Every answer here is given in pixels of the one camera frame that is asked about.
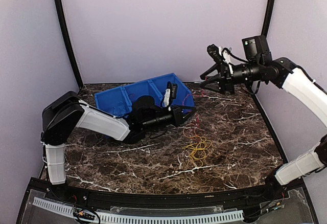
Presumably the black frame post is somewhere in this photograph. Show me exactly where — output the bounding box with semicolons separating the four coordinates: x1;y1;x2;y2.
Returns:
261;0;275;37
54;0;84;89

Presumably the right black frame post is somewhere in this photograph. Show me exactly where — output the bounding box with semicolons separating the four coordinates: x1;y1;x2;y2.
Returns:
261;0;275;37

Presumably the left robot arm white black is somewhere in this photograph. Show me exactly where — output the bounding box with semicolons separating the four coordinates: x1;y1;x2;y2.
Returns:
40;91;196;201

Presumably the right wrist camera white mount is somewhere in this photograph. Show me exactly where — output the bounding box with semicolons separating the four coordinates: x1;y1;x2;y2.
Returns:
207;44;233;74

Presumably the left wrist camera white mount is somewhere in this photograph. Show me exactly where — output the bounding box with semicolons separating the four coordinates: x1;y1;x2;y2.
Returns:
160;81;178;109

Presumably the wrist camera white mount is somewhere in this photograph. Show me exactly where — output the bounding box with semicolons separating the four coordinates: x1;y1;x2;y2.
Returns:
160;81;178;109
207;44;233;74

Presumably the left black frame post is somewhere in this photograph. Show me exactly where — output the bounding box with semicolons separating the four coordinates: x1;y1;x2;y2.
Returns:
54;0;84;89

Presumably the black curved front rail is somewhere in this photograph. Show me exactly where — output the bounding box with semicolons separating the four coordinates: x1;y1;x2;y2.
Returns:
28;177;289;209

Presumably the white slotted cable duct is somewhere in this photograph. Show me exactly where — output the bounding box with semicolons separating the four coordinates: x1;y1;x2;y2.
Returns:
32;197;244;223

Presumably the yellow cable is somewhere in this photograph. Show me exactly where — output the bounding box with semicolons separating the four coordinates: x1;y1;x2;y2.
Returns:
181;123;213;168

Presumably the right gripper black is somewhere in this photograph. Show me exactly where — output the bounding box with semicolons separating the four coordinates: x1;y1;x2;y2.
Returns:
200;60;262;94

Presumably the blue three-compartment plastic bin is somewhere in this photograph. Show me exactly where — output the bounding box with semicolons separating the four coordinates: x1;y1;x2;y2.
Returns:
94;73;195;143

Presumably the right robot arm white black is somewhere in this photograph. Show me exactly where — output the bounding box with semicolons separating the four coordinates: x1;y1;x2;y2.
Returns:
200;35;326;200

